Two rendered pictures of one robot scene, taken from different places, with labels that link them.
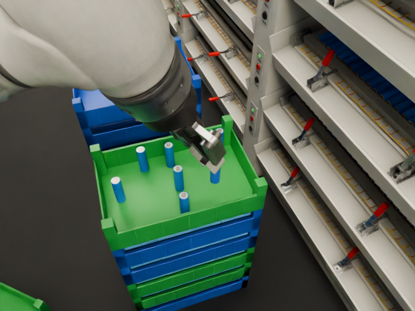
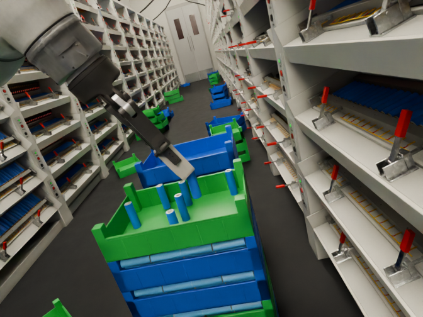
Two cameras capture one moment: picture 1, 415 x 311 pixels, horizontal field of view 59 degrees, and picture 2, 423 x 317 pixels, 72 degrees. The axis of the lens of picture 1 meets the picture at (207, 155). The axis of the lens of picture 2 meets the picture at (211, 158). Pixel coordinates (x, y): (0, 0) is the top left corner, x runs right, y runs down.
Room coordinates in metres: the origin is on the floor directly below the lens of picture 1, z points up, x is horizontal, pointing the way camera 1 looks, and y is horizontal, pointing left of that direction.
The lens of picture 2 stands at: (-0.02, -0.28, 0.73)
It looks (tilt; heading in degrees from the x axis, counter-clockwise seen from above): 20 degrees down; 27
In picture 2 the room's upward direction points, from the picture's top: 16 degrees counter-clockwise
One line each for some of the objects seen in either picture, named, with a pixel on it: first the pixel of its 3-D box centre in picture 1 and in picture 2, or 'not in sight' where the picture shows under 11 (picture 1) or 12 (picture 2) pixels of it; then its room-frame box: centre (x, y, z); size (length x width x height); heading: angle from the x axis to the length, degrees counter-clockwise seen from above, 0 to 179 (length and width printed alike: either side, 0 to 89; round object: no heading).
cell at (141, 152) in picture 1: (142, 160); (163, 197); (0.50, 0.14, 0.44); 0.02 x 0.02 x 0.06
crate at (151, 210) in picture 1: (176, 176); (179, 205); (0.45, 0.06, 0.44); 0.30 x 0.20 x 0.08; 108
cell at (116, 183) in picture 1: (118, 190); (133, 215); (0.42, 0.17, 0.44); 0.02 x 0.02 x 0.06
